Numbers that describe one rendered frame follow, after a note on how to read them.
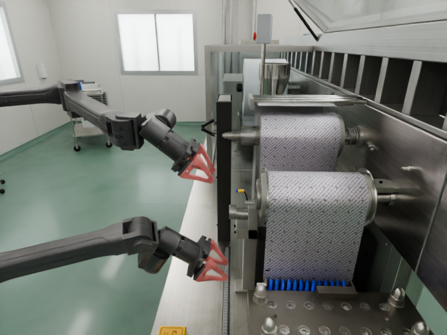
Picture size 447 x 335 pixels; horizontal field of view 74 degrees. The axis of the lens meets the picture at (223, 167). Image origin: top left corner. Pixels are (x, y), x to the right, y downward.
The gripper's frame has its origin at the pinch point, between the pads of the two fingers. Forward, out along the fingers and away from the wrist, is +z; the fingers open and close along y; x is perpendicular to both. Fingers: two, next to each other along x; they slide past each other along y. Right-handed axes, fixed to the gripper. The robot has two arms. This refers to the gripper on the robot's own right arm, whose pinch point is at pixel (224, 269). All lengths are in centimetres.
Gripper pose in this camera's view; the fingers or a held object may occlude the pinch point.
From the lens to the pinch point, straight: 83.1
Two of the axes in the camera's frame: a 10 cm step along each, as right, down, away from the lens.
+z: 8.5, 5.0, 1.8
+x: 5.3, -7.8, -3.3
